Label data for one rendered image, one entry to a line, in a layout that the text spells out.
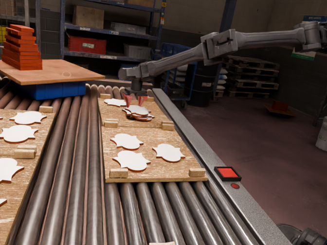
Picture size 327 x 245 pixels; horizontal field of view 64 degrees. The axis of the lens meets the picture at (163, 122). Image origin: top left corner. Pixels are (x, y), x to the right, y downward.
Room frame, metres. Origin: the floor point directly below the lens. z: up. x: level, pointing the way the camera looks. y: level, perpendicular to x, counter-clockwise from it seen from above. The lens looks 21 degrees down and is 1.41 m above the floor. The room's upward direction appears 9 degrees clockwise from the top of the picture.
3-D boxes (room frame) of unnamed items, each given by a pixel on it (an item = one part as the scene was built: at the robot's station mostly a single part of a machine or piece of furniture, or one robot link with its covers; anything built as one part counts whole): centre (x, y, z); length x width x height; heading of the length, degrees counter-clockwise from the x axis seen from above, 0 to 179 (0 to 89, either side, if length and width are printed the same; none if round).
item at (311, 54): (6.15, -2.80, 1.55); 0.61 x 0.02 x 0.91; 25
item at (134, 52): (5.46, 0.77, 0.76); 0.50 x 0.36 x 0.24; 121
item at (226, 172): (0.86, -0.27, 0.92); 0.06 x 0.06 x 0.01; 17
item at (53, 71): (1.55, 0.75, 1.03); 0.50 x 0.50 x 0.02; 53
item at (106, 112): (1.34, 0.17, 0.93); 0.41 x 0.35 x 0.02; 20
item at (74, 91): (1.50, 0.71, 0.97); 0.31 x 0.31 x 0.10; 53
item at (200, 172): (0.79, -0.14, 0.95); 0.06 x 0.02 x 0.03; 108
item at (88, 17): (5.11, 1.69, 1.26); 0.49 x 0.38 x 0.34; 121
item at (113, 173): (0.71, 0.11, 0.95); 0.06 x 0.02 x 0.03; 108
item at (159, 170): (0.93, 0.04, 0.93); 0.41 x 0.35 x 0.02; 18
